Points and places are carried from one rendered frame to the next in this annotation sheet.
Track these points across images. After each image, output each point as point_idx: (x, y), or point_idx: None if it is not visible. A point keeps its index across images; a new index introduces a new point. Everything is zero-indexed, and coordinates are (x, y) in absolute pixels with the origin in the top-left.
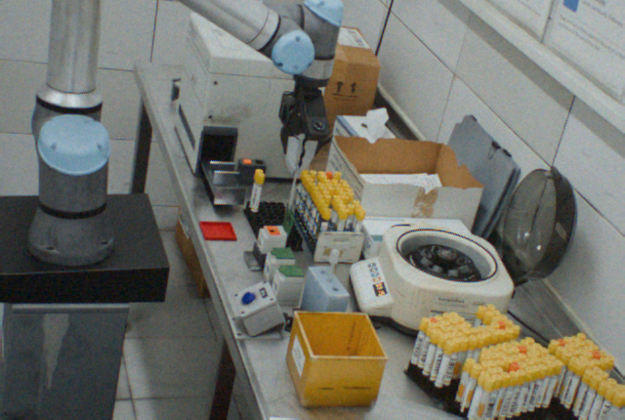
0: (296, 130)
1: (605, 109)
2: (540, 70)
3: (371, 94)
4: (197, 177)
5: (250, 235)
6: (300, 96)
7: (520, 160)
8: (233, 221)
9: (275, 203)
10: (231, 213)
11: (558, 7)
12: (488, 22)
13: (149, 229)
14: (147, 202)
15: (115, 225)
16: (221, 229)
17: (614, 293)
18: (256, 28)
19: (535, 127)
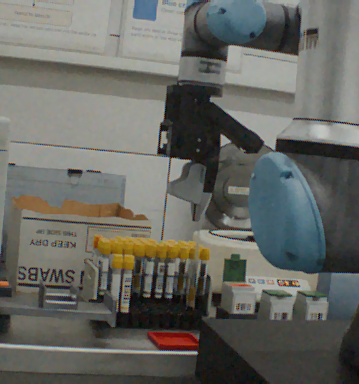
0: None
1: (251, 79)
2: (114, 81)
3: None
4: None
5: (169, 331)
6: (218, 111)
7: (117, 170)
8: (133, 334)
9: (94, 302)
10: (109, 332)
11: (126, 21)
12: (28, 56)
13: (311, 323)
14: (232, 320)
15: (320, 338)
16: (165, 340)
17: None
18: None
19: (129, 132)
